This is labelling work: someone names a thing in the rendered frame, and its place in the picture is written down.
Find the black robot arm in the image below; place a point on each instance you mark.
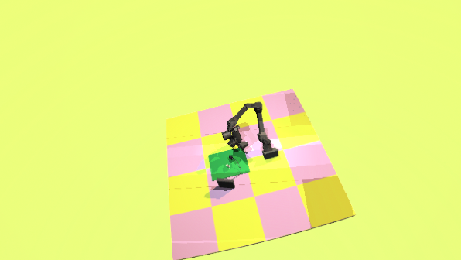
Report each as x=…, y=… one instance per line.
x=231, y=128

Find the black cooling fan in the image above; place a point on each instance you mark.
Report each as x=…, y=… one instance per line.
x=225, y=182

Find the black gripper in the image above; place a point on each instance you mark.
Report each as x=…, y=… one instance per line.
x=240, y=144

